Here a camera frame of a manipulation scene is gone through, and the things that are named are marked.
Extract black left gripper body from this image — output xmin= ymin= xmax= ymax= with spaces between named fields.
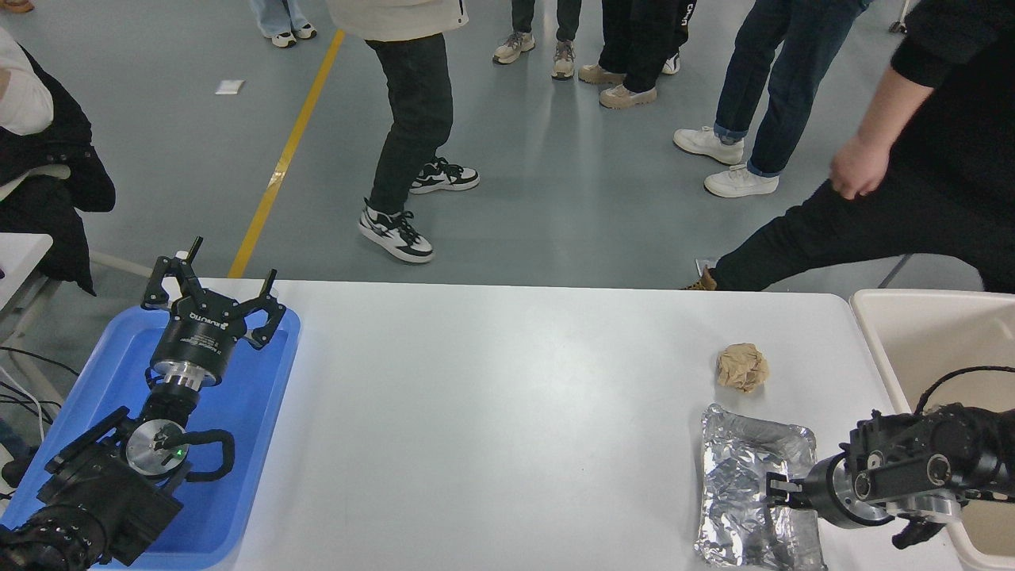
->
xmin=151 ymin=297 xmax=249 ymax=380

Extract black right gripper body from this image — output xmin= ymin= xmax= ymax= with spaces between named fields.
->
xmin=791 ymin=452 xmax=873 ymax=531

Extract silver foil tray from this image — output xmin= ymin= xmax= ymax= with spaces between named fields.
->
xmin=694 ymin=403 xmax=828 ymax=571

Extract person's hand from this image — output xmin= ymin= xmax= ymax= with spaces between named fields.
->
xmin=830 ymin=135 xmax=891 ymax=201

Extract blue plastic tray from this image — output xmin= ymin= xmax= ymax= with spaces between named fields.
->
xmin=0 ymin=304 xmax=302 ymax=570

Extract crumpled tan paper ball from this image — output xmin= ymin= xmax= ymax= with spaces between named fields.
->
xmin=716 ymin=343 xmax=770 ymax=394

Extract white side table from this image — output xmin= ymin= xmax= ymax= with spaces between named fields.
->
xmin=0 ymin=232 xmax=55 ymax=312

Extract large pale bin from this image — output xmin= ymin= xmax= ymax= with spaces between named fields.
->
xmin=850 ymin=289 xmax=1015 ymax=571

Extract seated person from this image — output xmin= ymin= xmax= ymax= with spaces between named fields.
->
xmin=0 ymin=26 xmax=117 ymax=297

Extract white chair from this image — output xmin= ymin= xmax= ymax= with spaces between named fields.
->
xmin=879 ymin=254 xmax=913 ymax=289

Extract black floor cables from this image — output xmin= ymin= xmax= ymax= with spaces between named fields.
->
xmin=0 ymin=345 xmax=80 ymax=445

